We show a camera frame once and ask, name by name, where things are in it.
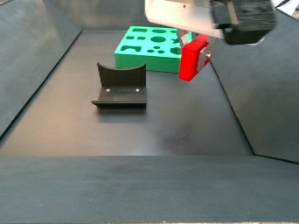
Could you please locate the red double-square block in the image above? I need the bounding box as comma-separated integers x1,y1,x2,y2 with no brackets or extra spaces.
178,34,209,81

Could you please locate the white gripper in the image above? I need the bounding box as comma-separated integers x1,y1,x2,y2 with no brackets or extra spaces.
144,0,222,71

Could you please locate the black curved stand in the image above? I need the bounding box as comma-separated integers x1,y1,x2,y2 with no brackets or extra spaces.
90,64,146,107

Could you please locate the green shape-sorter board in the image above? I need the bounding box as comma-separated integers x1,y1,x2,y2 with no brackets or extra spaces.
114,26,181,73

